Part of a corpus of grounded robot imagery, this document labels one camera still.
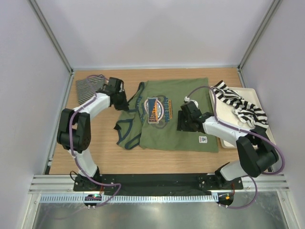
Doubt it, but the thin-striped black white tank top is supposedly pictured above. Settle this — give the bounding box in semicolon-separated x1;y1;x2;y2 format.
76;74;107;105

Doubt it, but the green tank top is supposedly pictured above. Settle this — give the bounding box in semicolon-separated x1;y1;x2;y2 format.
114;78;219;153

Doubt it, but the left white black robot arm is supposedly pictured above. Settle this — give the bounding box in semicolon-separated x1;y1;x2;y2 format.
57;75;129;191

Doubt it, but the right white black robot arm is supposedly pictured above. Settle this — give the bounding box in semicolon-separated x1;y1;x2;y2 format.
177;101;279;189

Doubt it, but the wide-striped black white tank top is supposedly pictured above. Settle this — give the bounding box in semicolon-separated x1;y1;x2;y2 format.
212;81;269;130

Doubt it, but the white plastic tray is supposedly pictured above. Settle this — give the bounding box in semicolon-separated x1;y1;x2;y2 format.
208;86;276;149

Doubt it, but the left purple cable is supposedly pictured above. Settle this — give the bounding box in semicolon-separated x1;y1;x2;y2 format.
47;75;122;219

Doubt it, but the purple cable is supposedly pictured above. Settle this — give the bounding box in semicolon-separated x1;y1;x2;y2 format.
47;75;122;219
185;85;286;210

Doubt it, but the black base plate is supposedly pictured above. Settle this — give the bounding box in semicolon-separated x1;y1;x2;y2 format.
72;173;244;192

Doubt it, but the aluminium frame rail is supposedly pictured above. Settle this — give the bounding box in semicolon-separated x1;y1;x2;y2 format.
29;173;289;196

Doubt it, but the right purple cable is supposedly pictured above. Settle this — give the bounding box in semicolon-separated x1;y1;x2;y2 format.
185;85;286;210

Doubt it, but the left aluminium corner post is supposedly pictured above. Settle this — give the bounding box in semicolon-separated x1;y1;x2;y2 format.
28;0;73;75

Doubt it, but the aluminium corner post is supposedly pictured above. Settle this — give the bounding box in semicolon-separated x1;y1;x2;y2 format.
28;0;73;75
237;0;284;71

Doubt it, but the slotted cable duct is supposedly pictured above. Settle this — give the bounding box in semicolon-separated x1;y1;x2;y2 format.
40;193;218;204

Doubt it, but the right aluminium corner post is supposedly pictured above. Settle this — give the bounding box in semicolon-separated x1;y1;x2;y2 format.
237;0;284;71

